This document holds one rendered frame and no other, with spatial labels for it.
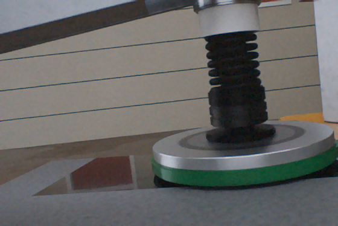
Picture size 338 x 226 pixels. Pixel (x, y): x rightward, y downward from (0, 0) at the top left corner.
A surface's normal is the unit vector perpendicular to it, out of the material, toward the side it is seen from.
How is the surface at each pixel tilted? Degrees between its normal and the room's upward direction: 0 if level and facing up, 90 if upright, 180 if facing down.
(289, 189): 0
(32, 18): 90
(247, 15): 90
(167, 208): 0
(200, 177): 90
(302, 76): 90
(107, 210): 0
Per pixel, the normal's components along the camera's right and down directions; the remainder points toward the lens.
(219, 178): -0.28, 0.12
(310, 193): -0.11, -0.99
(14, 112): 0.01, 0.09
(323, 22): -0.90, 0.14
